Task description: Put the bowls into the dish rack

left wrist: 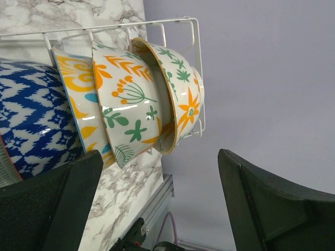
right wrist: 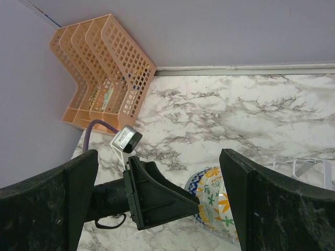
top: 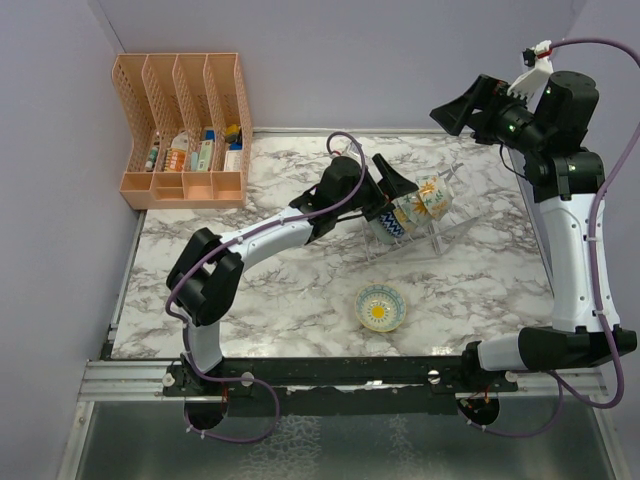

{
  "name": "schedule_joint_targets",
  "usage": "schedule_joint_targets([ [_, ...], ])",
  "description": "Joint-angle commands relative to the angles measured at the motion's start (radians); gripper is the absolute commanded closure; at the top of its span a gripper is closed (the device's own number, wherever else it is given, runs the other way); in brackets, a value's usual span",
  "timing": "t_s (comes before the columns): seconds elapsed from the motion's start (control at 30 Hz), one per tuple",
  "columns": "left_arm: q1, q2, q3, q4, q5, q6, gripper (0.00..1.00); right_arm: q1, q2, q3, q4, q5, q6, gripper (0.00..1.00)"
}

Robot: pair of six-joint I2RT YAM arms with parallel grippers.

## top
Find red patterned bowl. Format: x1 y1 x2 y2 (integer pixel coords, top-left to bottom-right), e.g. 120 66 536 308
378 208 416 238

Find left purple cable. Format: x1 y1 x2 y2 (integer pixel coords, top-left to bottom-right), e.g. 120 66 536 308
164 131 369 444

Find yellow black toy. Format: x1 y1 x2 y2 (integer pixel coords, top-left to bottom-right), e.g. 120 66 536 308
224 124 242 144

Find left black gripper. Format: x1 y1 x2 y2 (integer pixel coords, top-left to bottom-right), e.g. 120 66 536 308
334 154 416 221

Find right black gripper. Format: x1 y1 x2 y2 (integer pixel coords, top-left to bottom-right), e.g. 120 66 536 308
431 73 549 156

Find small bottles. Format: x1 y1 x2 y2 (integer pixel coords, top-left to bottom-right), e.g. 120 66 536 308
144 141 160 172

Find yellow leaf patterned bowl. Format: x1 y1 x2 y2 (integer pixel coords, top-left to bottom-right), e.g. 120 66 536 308
417 175 454 220

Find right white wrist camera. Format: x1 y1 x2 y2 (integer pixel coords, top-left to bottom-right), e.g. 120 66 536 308
507 40 554 101

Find aluminium frame rail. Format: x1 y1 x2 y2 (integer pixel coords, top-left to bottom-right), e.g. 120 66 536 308
78 360 607 402

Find orange white box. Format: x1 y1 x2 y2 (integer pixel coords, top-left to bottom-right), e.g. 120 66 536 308
164 130 189 173

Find teal white box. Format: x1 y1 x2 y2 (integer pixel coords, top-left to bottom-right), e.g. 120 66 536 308
190 139 215 172

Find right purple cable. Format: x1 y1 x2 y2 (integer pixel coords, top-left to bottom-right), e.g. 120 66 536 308
467 37 640 437

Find yellow blue rimmed bowl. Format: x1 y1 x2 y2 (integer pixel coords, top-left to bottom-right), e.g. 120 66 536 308
354 283 407 333

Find blue orange floral bowl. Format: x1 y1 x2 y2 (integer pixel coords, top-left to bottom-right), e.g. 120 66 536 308
394 198 418 233

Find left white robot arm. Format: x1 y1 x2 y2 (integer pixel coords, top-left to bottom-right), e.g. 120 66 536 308
165 154 418 395

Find black mounting base rail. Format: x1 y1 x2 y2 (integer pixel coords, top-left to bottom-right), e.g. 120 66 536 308
163 356 517 416

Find purple cable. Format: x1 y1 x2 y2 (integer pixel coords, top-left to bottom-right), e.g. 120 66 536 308
467 37 640 437
164 131 369 444

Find teal ceramic bowl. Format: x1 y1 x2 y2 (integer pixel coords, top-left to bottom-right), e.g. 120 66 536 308
369 219 404 245

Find white flat packet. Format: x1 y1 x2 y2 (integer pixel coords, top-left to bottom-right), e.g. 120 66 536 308
224 150 243 172

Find peach plastic desk organizer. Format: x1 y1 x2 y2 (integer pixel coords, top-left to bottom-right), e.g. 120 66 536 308
112 53 253 210

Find white wire dish rack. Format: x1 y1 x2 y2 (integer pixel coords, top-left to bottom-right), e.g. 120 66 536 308
362 162 483 263

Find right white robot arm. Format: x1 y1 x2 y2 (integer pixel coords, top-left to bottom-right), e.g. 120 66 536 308
430 71 637 391

